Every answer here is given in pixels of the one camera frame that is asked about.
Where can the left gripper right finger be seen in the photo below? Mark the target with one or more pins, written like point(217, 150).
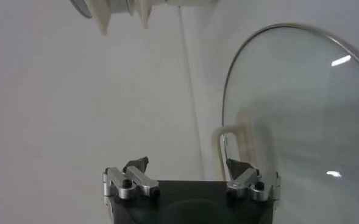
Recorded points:
point(243, 179)

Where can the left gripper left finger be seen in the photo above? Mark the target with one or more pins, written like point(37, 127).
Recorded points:
point(141, 179)

